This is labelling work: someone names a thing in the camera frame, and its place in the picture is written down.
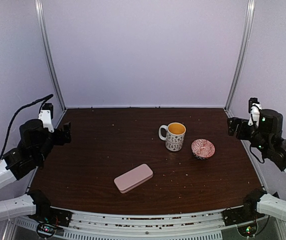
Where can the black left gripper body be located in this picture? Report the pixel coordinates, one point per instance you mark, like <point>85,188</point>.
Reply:
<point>59,140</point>

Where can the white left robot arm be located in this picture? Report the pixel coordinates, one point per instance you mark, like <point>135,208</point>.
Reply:
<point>34,147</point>

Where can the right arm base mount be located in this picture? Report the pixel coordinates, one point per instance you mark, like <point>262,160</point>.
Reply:
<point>243,220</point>

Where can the aluminium right corner post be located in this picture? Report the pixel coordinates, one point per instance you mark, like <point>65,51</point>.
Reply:
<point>247,28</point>

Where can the white floral mug yellow inside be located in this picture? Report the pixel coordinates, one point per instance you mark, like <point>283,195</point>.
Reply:
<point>173,135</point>

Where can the aluminium left corner post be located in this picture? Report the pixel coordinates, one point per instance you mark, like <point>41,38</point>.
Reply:
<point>48,53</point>

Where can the aluminium corner post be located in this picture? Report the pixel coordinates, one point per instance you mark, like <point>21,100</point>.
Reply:
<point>48,53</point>
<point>247,28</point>

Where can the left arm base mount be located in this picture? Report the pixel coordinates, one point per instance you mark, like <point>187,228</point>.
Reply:
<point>52,225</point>

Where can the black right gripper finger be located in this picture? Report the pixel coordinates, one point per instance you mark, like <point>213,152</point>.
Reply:
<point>232,131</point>
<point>232,122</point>

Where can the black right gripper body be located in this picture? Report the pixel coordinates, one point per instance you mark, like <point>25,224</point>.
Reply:
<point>241,134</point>

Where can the pink glasses case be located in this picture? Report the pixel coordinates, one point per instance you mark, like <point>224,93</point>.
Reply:
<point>133,178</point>

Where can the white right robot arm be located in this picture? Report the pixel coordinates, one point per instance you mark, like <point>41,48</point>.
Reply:
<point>263,130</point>

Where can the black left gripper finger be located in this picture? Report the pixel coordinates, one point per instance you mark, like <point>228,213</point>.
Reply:
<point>67,137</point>
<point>66,127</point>

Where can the red patterned ceramic bowl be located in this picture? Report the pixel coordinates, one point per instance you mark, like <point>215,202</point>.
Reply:
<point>202,149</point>

